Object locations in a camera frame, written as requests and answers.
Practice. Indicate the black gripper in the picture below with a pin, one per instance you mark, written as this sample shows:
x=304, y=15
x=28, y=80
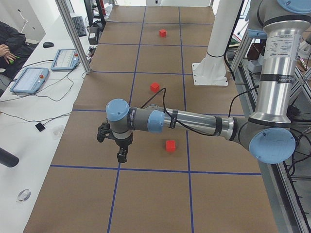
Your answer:
x=124, y=142

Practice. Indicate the red block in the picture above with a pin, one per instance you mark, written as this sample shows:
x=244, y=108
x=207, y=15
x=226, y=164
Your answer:
x=162, y=33
x=170, y=146
x=155, y=87

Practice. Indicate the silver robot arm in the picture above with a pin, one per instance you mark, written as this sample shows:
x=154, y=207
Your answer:
x=265, y=134

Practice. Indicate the small black square pad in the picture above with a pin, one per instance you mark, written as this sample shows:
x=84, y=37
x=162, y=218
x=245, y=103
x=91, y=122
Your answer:
x=40, y=127

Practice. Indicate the far blue teach pendant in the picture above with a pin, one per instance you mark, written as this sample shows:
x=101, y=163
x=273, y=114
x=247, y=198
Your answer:
x=65, y=60

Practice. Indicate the blue teach pendant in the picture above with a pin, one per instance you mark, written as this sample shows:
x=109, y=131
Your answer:
x=30, y=81
x=65, y=60

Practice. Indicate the black cylinder armrest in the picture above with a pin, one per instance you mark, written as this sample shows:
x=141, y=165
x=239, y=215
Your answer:
x=7, y=158

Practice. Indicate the near blue teach pendant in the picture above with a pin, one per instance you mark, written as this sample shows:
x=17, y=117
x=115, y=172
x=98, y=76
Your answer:
x=30, y=81

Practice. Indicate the black power adapter box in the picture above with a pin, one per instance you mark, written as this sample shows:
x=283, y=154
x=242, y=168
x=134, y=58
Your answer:
x=93, y=35

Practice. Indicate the black computer mouse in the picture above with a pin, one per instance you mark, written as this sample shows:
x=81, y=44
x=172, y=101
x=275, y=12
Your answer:
x=48, y=44

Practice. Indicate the black keyboard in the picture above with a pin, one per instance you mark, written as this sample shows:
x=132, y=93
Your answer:
x=79, y=25

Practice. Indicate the person in black jacket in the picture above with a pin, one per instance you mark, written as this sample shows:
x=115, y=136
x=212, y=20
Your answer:
x=14, y=51

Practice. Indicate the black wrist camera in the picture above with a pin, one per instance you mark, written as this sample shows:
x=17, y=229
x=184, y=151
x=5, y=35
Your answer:
x=104, y=131

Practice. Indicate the white pedestal base plate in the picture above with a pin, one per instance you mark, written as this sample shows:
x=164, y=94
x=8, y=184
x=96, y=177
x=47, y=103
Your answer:
x=209, y=74

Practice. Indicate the aluminium frame post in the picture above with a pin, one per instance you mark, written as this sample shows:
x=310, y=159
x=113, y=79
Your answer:
x=66, y=17

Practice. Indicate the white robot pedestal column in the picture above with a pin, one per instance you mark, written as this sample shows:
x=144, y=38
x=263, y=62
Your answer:
x=227, y=13

